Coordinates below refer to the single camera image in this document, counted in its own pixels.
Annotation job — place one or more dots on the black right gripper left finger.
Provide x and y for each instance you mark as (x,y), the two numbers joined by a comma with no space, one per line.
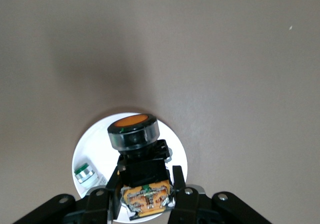
(95,206)

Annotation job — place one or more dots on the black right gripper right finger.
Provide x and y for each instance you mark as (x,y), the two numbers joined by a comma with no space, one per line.
(190,206)

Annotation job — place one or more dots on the pale pink round plate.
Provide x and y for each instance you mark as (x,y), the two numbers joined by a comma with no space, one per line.
(100,146)

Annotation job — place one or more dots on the brown table cover mat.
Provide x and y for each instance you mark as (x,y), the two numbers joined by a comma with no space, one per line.
(225,84)

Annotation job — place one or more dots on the green push button switch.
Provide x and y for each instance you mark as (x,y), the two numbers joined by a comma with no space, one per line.
(86,175)

